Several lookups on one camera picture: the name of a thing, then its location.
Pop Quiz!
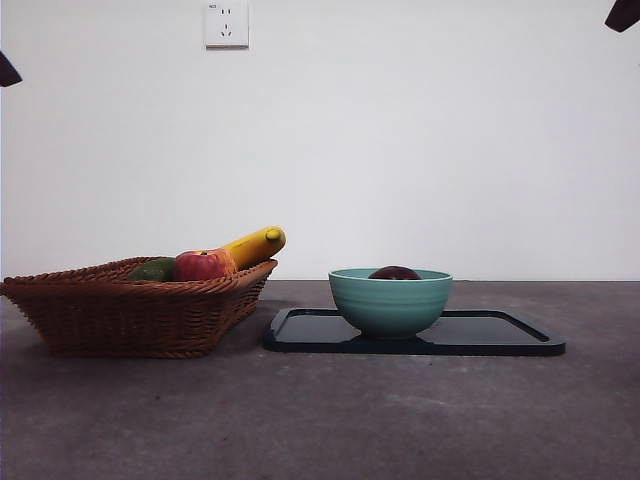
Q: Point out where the dark purple plum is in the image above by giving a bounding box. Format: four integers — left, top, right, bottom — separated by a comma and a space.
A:
368, 265, 423, 281

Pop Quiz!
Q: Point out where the teal ribbed bowl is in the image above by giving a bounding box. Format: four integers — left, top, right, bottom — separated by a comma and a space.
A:
327, 267, 455, 342

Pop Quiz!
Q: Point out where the green fruit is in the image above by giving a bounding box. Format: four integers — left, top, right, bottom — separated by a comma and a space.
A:
127, 257, 177, 282

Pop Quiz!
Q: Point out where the brown wicker basket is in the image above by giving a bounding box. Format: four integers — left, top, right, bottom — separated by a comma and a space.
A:
0, 257, 279, 360

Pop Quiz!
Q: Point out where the red apple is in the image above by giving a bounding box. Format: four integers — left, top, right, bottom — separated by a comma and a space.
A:
173, 249, 238, 282

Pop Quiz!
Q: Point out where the yellow banana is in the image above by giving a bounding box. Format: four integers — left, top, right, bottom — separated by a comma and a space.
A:
219, 225, 287, 272

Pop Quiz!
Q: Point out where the dark rectangular tray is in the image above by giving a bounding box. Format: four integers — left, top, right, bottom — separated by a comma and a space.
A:
261, 306, 568, 357

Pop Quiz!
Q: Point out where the white wall socket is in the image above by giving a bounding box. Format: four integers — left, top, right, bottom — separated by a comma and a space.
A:
204, 1, 250, 50

